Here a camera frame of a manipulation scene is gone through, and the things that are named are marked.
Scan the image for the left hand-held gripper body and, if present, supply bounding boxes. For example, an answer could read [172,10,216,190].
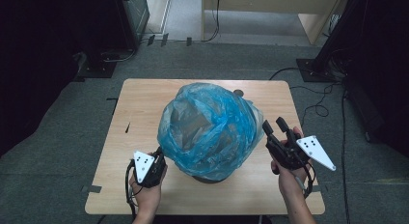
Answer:
[132,146,168,189]

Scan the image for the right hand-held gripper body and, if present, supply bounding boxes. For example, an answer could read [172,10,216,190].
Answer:
[265,128,338,172]

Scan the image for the black mesh wastebasket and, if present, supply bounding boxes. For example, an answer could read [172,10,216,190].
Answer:
[160,98,259,185]

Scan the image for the blue plastic bag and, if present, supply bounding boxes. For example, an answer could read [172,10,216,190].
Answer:
[156,82,265,182]

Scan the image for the person's right hand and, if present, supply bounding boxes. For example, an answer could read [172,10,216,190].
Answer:
[271,126,313,200]

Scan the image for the person's left hand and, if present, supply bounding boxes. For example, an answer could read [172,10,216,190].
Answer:
[128,165,169,216]

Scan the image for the grey floor tape piece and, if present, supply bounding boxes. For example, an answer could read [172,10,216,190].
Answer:
[80,184,103,194]

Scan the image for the dark curtain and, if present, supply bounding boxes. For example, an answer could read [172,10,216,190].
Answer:
[0,0,85,158]
[345,0,409,158]

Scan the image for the light wooden furniture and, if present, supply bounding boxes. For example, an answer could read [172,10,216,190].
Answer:
[201,0,351,45]

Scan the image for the dark glass-front cabinet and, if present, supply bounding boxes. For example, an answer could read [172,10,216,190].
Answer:
[112,0,150,52]

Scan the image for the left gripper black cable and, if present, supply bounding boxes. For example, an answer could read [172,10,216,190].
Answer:
[124,158,139,219]

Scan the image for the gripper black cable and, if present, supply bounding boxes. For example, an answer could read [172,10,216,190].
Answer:
[297,162,318,200]
[124,158,139,219]

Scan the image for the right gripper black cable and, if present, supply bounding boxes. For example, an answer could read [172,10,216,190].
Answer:
[297,162,318,200]

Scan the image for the black looped floor cable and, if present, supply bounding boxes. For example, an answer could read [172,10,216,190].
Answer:
[288,82,346,128]

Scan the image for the black arched floor cable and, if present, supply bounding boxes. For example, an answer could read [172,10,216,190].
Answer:
[268,67,326,82]

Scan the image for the long black floor cable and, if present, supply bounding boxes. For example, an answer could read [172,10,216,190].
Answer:
[340,88,352,224]

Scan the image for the black stand base plate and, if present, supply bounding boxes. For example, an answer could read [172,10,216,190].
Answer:
[295,58,340,84]
[76,50,118,79]

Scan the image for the black slanted stand post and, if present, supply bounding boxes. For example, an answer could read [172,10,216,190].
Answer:
[313,0,368,73]

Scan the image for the grey cable by stand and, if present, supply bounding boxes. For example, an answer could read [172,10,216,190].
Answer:
[101,47,140,64]

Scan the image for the black hanging cable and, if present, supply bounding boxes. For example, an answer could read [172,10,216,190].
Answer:
[205,0,222,43]

